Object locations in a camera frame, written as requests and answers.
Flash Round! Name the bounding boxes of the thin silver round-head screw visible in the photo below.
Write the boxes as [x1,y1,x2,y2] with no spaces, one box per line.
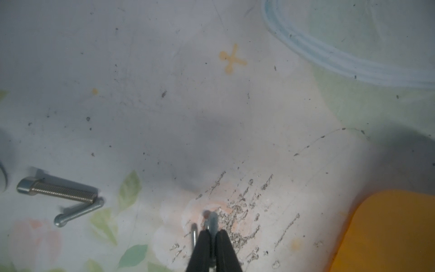
[53,198,105,228]

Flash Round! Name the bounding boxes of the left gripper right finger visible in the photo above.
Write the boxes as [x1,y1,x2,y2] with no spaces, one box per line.
[215,229,242,272]

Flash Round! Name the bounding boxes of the yellow plastic storage tray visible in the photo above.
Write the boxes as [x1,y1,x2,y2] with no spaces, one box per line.
[328,190,435,272]

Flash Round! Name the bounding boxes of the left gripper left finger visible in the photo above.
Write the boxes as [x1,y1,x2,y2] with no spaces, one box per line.
[186,230,212,272]

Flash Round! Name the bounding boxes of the placed silver screws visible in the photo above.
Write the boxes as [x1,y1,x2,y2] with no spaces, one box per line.
[190,223,198,252]

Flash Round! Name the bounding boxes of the threaded silver socket screw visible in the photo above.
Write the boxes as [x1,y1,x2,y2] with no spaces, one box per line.
[17,177,98,204]

